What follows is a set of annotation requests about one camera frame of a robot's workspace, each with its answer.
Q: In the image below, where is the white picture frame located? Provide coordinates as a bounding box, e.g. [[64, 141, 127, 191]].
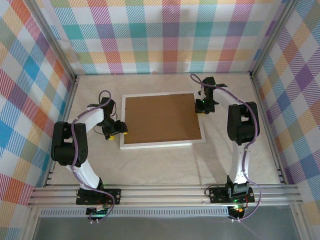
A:
[[119, 92, 207, 151]]

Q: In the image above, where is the brown backing board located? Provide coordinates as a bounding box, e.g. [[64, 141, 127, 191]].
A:
[[124, 93, 203, 145]]

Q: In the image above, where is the aluminium side rail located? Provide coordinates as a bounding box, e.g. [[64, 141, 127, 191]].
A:
[[42, 74, 81, 188], [249, 72, 289, 185]]

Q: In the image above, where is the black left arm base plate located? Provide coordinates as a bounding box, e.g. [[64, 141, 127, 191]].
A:
[[75, 187, 123, 206]]

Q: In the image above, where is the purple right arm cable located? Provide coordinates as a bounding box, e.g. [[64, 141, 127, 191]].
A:
[[189, 73, 263, 237]]

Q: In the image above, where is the long aluminium mounting rail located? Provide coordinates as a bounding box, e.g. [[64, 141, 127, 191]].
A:
[[26, 184, 302, 208]]

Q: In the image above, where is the grey slotted cable duct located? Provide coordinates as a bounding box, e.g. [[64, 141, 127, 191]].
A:
[[38, 206, 232, 219]]

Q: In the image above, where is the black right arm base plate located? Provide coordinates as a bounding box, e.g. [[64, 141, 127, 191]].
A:
[[208, 186, 256, 204]]

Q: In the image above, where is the aluminium corner post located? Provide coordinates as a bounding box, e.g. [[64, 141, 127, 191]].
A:
[[27, 0, 79, 81], [249, 0, 299, 77]]

